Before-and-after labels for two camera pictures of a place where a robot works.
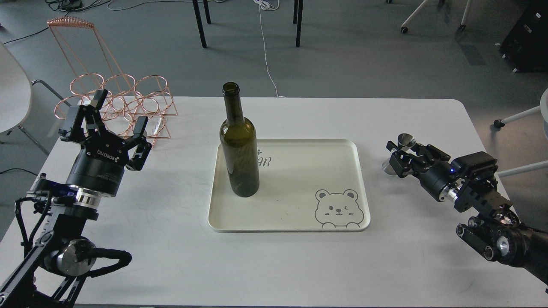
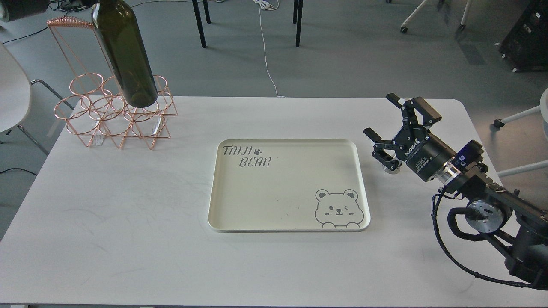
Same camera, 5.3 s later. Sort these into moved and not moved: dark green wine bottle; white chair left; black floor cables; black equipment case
Moved: dark green wine bottle
Not moved: white chair left; black equipment case; black floor cables
